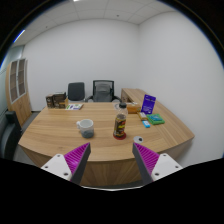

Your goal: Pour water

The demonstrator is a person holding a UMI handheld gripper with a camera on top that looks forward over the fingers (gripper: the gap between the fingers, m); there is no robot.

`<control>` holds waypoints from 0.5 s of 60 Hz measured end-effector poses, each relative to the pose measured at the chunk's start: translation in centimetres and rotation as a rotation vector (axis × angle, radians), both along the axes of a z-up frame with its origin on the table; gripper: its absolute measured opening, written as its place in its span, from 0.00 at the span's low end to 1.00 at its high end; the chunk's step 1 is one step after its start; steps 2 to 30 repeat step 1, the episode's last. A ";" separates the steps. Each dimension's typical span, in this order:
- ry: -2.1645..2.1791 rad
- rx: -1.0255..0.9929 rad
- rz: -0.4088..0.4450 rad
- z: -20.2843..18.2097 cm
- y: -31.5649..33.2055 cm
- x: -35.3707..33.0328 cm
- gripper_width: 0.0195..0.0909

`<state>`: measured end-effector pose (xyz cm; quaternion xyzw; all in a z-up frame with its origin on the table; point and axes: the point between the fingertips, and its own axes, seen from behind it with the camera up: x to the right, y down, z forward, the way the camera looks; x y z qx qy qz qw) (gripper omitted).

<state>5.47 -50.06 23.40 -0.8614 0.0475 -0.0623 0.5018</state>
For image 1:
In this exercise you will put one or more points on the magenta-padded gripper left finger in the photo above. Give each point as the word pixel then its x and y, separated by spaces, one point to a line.
pixel 76 158

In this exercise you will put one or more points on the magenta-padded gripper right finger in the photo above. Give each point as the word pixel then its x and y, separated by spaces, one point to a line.
pixel 146 158

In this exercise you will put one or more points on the clear drink bottle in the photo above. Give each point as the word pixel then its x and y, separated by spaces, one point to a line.
pixel 120 124

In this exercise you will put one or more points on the white mug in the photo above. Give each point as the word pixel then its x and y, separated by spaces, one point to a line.
pixel 87 130

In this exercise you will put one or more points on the small blue box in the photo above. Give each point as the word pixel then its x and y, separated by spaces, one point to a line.
pixel 146 124

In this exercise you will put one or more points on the flat round red coaster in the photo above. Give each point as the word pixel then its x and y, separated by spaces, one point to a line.
pixel 119 137

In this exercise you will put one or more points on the green flat box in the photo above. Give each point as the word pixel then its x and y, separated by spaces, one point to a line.
pixel 155 119

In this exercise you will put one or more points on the small yellow box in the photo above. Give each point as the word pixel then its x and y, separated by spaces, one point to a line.
pixel 142 116

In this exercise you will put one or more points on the orange-brown box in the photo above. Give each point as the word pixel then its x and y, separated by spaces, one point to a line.
pixel 134 108

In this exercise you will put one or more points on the white printed leaflet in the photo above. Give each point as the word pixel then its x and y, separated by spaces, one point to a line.
pixel 74 106

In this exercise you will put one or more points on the purple standing card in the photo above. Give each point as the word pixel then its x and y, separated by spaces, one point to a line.
pixel 148 104

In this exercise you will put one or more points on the kraft cardboard box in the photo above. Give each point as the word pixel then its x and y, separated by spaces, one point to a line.
pixel 62 104

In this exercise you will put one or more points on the small upright brown box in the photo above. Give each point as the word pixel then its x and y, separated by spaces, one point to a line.
pixel 49 101

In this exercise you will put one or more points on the dark brown box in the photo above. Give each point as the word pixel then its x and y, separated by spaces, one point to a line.
pixel 59 96

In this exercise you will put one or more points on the wooden side desk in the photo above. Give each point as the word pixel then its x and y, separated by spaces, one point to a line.
pixel 132 94

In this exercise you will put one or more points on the black office chair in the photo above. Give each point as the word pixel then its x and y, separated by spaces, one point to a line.
pixel 76 91

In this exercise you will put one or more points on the grey mesh office chair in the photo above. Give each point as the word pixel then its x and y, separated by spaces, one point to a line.
pixel 103 92

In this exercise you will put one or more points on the black leather sofa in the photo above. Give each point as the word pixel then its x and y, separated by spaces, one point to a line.
pixel 8 135

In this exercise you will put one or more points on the wooden glass-door cabinet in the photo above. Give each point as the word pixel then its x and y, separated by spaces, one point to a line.
pixel 20 105

